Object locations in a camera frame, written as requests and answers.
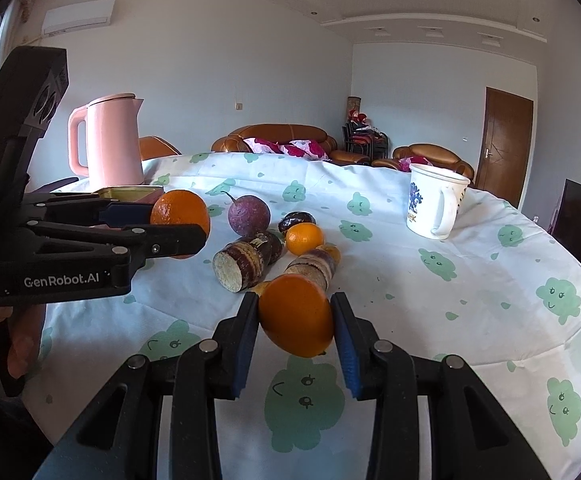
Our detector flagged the large orange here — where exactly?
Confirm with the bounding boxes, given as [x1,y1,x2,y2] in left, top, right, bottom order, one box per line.
[259,274,333,358]

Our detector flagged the purple round fruit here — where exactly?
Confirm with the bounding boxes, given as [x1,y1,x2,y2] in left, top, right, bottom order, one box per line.
[224,192,271,237]

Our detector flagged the small orange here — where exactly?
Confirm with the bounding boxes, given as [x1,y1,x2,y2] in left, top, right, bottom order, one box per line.
[286,222,325,256]

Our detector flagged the dark passion fruit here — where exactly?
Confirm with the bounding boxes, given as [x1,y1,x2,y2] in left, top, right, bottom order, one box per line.
[277,211,316,236]

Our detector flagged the left hand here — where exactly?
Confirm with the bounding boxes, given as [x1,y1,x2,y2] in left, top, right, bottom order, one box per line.
[0,304,46,379]

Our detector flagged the gold tin box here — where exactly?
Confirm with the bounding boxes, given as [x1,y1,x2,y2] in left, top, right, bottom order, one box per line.
[95,185,164,205]

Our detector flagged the pink electric kettle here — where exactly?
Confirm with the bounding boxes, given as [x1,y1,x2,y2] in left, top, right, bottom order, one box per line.
[67,93,144,188]

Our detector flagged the brown chair near kettle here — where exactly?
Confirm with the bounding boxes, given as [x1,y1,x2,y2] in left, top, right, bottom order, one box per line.
[138,136,181,162]

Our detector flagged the brown leather sofa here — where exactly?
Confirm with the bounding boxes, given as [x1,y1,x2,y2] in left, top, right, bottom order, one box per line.
[211,124,371,166]

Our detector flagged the white cloud print tablecloth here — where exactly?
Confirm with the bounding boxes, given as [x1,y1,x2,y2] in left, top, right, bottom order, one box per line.
[24,153,581,479]

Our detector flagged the white mug blue print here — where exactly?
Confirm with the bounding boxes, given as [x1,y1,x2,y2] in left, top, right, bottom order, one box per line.
[406,164,470,240]

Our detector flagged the white air conditioner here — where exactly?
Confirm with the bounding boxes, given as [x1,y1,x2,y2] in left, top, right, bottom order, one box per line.
[41,0,116,37]

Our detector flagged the pink floral cushion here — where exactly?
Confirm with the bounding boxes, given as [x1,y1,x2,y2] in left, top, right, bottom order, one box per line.
[244,138,328,160]

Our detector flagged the armchair floral cushion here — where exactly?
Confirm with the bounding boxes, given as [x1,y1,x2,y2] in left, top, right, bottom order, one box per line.
[397,155,432,172]

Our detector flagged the brown leather armchair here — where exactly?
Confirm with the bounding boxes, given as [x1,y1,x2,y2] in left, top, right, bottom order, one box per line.
[371,143,475,182]

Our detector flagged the stacked chairs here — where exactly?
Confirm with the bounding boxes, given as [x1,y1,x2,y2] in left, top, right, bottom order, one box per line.
[342,96,389,162]

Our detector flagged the brown wooden door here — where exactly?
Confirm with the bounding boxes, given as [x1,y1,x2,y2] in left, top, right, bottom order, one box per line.
[475,87,534,207]

